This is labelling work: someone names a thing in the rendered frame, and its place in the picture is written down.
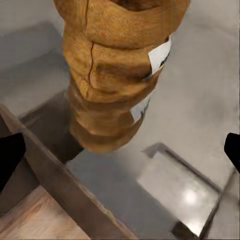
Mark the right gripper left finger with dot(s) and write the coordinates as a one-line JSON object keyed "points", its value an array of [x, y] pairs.
{"points": [[12, 149]]}

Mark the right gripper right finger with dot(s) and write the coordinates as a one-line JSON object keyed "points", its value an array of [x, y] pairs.
{"points": [[232, 149]]}

